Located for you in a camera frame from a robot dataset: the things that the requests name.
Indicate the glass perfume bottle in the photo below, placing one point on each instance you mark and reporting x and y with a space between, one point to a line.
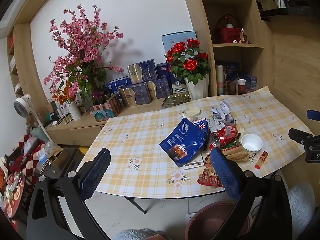
243 37

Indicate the blue pink snack packet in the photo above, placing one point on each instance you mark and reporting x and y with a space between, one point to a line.
201 125

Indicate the red white checked blanket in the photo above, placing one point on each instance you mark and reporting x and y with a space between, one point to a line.
30 165

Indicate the white wall socket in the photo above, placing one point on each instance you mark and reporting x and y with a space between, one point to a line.
110 61

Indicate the crumpled white paper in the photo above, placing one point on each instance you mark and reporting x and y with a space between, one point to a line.
222 112

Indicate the red snack packet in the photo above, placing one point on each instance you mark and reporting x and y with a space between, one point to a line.
207 177

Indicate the dark blue shelf box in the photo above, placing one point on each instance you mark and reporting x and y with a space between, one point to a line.
231 70

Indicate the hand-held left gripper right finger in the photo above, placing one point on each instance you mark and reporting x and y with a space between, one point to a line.
225 175

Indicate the pink blossom plant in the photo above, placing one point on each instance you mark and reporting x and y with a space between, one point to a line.
82 37

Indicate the white round lid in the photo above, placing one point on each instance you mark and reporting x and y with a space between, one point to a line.
192 111

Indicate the red cup with white rim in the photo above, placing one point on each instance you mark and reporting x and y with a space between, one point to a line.
241 86

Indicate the cardboard box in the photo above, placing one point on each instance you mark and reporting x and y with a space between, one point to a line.
56 158

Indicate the orange artificial flowers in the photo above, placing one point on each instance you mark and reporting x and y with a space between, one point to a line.
61 96

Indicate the white faceted vase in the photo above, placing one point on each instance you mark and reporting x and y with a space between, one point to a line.
197 90

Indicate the brown plastic bin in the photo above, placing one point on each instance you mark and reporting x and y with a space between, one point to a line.
207 220

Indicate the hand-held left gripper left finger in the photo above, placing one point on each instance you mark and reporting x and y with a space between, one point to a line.
96 172

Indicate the gold tray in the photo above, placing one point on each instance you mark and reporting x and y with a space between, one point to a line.
176 101

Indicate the blue coffee bag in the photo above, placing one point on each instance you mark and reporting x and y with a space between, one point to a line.
180 145

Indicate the person's right leg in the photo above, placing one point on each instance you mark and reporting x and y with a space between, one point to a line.
300 205

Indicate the white bottle vase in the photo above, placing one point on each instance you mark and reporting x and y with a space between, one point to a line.
75 111

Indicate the brown tumbler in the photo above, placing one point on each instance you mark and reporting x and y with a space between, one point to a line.
232 88

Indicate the row of small brown vials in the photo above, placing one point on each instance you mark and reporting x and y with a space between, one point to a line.
66 118

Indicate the red basket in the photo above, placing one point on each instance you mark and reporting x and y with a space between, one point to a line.
228 35

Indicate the white desk fan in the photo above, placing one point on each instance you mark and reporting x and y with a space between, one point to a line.
22 105

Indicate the crushed red soda can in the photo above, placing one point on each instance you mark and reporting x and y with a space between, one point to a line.
225 135

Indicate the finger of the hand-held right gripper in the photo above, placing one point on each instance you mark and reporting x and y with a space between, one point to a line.
303 136
314 115

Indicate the red rose bouquet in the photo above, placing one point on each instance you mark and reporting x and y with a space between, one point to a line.
190 65

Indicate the light blue box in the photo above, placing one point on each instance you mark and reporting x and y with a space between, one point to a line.
175 38

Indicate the black counter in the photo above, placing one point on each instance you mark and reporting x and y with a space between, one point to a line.
287 11

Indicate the blue gold gift box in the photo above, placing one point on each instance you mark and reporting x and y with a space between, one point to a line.
160 88
142 72
135 95

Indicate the small blue purple box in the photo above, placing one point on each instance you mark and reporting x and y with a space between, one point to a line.
252 82

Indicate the red lip balm tube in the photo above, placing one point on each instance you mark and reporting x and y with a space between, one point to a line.
261 160

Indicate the black folding table frame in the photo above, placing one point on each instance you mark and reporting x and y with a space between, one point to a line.
137 205

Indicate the white paper cup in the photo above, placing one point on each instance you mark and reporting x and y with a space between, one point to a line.
251 143

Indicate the red round tin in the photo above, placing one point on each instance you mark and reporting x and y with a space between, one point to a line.
13 195

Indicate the blue carton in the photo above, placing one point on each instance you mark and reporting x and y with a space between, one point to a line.
117 85

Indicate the blue box with white label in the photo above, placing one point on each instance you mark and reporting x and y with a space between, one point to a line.
178 85

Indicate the stack of pastel cups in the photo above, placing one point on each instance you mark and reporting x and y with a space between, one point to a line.
219 80

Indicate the brown paper bag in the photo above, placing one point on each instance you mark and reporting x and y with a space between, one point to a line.
235 153

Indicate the wooden shelf unit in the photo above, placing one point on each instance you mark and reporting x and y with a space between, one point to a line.
207 17

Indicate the yellow checked tablecloth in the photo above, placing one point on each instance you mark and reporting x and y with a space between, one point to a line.
140 135

